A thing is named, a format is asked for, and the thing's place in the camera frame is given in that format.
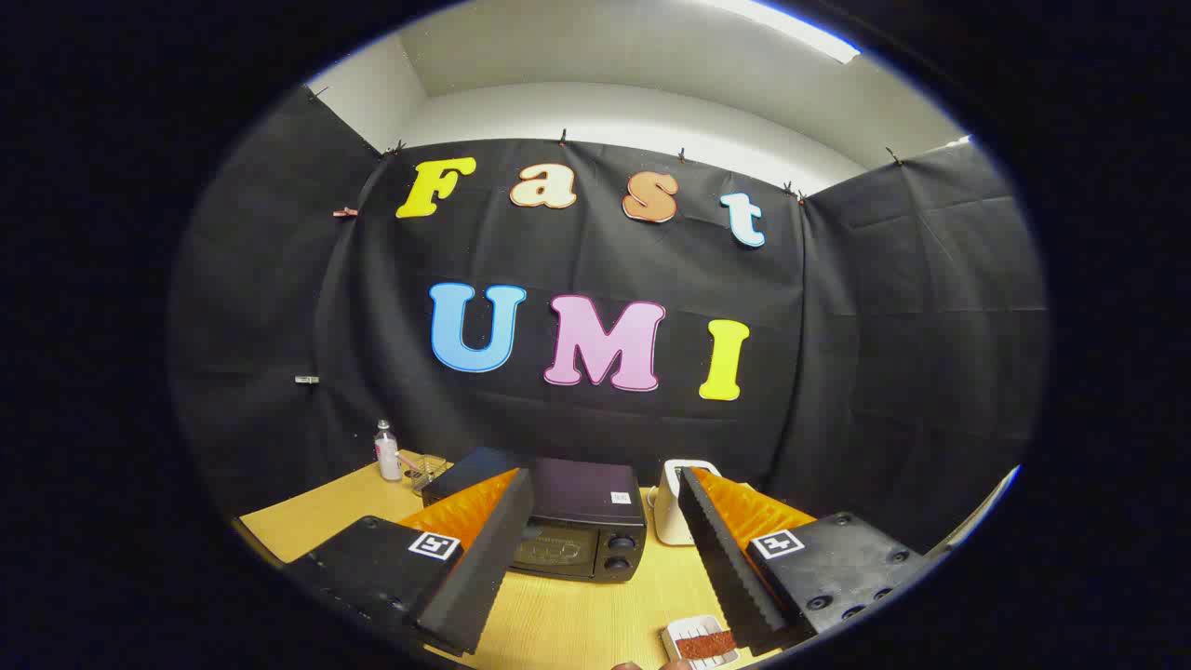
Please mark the ceiling light strip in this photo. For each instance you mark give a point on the ceiling light strip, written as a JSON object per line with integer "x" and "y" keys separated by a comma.
{"x": 800, "y": 28}

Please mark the black toaster oven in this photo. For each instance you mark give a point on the black toaster oven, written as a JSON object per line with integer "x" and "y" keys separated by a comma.
{"x": 586, "y": 502}

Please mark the white rectangular dish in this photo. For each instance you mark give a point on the white rectangular dish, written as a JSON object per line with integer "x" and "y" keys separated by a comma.
{"x": 679, "y": 635}

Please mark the white countertop appliance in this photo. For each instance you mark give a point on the white countertop appliance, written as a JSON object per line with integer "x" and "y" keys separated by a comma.
{"x": 668, "y": 512}

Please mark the black backdrop cloth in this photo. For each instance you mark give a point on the black backdrop cloth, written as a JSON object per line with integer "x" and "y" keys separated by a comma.
{"x": 595, "y": 419}

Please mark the clear plastic bottle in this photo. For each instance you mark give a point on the clear plastic bottle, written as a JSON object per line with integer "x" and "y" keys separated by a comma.
{"x": 387, "y": 461}

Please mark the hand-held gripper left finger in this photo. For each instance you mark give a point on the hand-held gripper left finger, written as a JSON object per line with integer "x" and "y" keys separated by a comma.
{"x": 484, "y": 558}

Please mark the brown meat strip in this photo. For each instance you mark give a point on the brown meat strip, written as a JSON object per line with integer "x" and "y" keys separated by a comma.
{"x": 704, "y": 645}

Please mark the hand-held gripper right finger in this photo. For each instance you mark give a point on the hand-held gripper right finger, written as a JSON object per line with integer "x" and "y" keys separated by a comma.
{"x": 721, "y": 558}

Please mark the small clear container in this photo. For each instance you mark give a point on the small clear container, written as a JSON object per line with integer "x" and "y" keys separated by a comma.
{"x": 426, "y": 470}

